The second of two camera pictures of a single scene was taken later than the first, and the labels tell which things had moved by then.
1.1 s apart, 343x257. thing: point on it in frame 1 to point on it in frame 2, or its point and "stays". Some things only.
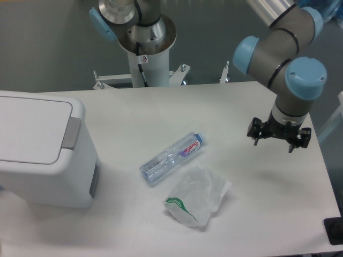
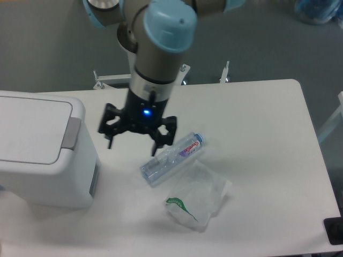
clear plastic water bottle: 150,170 stays
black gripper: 258,129 to 143,116
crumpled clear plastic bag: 194,193 stays
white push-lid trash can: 47,158 stays
